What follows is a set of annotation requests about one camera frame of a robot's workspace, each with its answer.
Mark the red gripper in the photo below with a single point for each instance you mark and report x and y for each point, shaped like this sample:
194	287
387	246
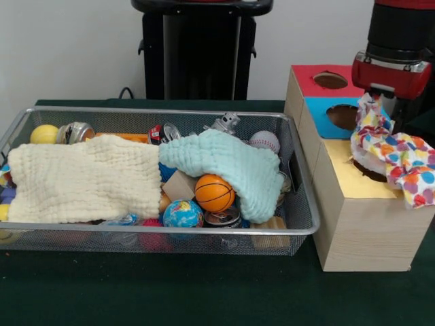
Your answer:
391	76

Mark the multicoloured patterned cloth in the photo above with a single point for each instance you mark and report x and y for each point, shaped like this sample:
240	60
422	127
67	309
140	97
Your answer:
401	156

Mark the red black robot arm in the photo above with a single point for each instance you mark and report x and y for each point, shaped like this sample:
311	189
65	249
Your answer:
401	30

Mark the wooden box with three holes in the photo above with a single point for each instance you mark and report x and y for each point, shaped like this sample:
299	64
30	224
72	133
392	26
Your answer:
353	231

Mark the shallow clear mesh bin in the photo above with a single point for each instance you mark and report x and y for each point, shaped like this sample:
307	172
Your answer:
136	241

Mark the white baseball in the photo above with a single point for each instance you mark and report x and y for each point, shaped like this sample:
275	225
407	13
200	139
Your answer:
265	141

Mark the grey toy robot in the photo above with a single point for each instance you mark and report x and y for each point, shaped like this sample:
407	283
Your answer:
224	123

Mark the mint waffle cloth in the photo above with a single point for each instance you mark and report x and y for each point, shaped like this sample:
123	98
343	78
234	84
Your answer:
238	163

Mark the orange toy basketball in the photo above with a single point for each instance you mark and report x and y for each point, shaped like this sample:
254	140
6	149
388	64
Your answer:
215	193

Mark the plain wooden block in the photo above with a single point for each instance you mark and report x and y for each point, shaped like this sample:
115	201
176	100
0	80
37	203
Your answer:
178	187

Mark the blue globe ball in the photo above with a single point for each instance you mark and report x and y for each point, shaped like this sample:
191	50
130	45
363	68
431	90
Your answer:
182	214

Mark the crushed silver drink can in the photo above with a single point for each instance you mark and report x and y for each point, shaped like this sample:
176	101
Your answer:
76	133

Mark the cream waffle cloth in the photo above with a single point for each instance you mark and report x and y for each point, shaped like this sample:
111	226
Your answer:
75	180

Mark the yellow ball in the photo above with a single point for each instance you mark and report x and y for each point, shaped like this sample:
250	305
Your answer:
44	134

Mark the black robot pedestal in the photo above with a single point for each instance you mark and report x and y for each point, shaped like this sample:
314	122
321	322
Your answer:
197	54

